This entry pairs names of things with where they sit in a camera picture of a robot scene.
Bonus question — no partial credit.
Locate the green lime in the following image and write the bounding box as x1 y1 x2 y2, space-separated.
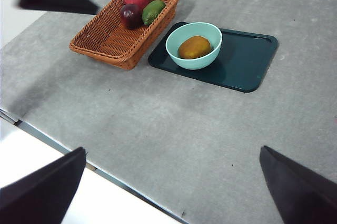
141 0 166 26

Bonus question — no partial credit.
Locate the brown kiwi fruit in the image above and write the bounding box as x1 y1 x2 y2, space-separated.
178 35 212 60

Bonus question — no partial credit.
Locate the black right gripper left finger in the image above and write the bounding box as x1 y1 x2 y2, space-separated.
0 147 87 224

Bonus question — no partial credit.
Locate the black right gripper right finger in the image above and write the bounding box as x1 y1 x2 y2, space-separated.
259 145 337 224

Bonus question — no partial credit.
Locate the teal ribbed bowl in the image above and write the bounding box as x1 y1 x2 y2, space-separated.
165 22 223 71

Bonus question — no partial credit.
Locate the dark green rectangular tray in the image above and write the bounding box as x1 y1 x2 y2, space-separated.
147 21 279 94

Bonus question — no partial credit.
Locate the brown wicker basket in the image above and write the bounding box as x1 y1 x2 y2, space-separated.
69 0 183 71

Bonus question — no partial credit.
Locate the dark purple plum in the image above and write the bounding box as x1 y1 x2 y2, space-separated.
120 3 142 29

